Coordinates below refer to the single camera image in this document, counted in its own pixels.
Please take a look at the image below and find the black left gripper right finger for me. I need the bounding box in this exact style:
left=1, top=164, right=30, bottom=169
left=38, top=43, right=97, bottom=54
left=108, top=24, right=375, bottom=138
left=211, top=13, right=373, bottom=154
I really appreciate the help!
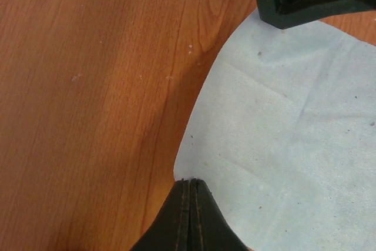
left=189, top=179, right=248, bottom=251

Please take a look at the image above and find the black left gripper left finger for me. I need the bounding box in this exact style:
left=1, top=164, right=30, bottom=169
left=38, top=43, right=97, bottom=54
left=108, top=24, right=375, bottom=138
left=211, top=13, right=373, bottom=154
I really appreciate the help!
left=131, top=180, right=190, bottom=250

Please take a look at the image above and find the light blue cleaning cloth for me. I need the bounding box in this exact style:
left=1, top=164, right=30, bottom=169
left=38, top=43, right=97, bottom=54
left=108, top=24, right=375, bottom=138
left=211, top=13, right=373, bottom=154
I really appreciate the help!
left=174, top=11, right=375, bottom=250

